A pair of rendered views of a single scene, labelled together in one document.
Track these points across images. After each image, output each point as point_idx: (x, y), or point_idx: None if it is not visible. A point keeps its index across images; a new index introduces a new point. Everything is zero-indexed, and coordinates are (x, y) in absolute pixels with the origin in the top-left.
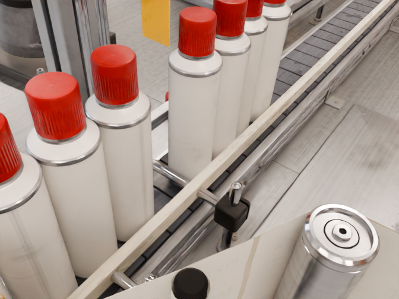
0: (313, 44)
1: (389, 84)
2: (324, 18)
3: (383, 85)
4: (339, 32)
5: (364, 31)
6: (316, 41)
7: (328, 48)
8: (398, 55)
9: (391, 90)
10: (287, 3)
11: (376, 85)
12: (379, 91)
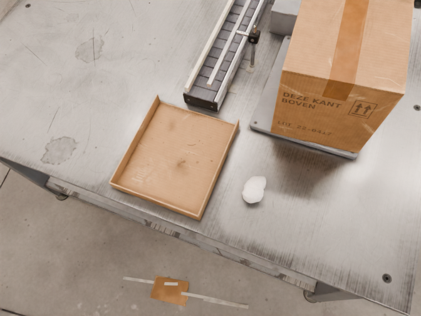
0: (252, 0)
1: (206, 14)
2: (249, 32)
3: (209, 12)
4: (238, 17)
5: (223, 24)
6: (251, 4)
7: (244, 0)
8: (197, 42)
9: (205, 9)
10: (275, 5)
11: (213, 10)
12: (212, 7)
